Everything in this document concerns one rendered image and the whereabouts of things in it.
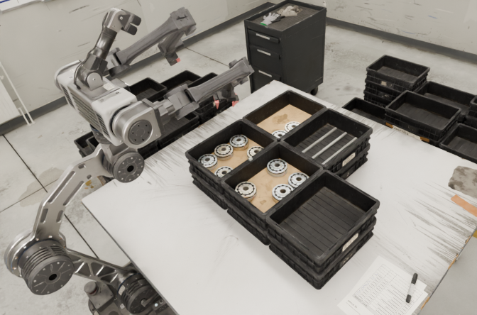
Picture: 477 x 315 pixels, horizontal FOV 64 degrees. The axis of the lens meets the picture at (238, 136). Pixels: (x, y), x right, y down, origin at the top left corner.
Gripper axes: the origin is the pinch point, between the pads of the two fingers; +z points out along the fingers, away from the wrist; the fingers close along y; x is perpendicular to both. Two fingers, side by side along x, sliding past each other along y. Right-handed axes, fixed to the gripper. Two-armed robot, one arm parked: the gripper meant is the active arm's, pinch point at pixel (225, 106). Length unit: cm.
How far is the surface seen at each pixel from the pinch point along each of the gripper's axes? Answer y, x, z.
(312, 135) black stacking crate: -42, 33, -1
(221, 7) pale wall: -86, -317, 106
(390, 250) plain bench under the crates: -48, 105, -2
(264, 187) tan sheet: -4, 61, 0
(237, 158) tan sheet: 2.1, 36.0, 5.5
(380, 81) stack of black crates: -142, -38, 27
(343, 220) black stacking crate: -29, 91, -9
